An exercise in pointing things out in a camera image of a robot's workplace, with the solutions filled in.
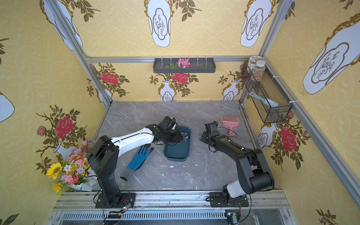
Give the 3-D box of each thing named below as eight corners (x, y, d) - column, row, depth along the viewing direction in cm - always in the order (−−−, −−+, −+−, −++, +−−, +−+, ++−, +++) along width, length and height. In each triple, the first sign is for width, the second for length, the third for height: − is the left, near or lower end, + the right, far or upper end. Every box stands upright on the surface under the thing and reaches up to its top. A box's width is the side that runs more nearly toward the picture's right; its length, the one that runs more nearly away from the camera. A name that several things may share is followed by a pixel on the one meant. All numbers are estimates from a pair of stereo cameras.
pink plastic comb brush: (223, 135, 101) (224, 133, 99) (219, 117, 112) (220, 115, 110) (242, 135, 101) (244, 133, 99) (237, 117, 112) (238, 115, 110)
